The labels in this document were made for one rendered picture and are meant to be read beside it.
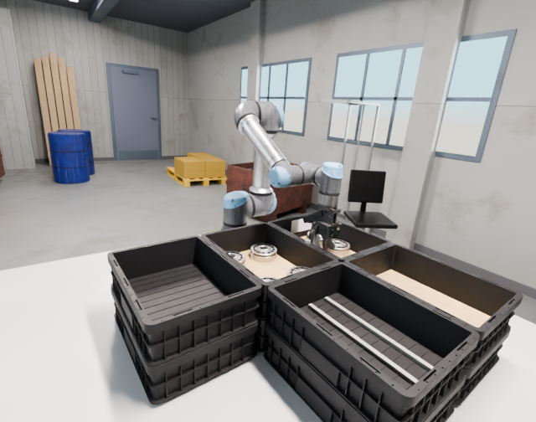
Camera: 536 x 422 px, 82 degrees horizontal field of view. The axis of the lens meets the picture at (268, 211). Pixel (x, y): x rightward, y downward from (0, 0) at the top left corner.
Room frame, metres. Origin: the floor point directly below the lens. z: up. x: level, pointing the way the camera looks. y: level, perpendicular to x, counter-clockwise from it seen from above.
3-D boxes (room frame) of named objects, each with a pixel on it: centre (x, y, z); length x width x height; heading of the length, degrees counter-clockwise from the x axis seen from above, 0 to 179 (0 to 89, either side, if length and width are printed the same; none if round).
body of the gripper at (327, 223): (1.09, -0.22, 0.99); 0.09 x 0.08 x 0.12; 33
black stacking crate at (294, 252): (0.95, 0.00, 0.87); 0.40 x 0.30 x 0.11; 38
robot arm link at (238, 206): (1.40, 0.15, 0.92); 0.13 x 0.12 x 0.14; 126
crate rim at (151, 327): (0.77, 0.24, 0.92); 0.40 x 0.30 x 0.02; 38
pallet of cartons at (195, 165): (6.02, 1.48, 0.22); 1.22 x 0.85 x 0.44; 35
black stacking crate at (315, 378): (0.64, -0.25, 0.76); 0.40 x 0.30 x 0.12; 38
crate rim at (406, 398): (0.64, -0.25, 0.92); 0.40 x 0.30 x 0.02; 38
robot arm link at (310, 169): (1.17, -0.15, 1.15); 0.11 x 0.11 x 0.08; 36
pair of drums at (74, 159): (5.50, 3.55, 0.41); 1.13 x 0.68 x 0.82; 35
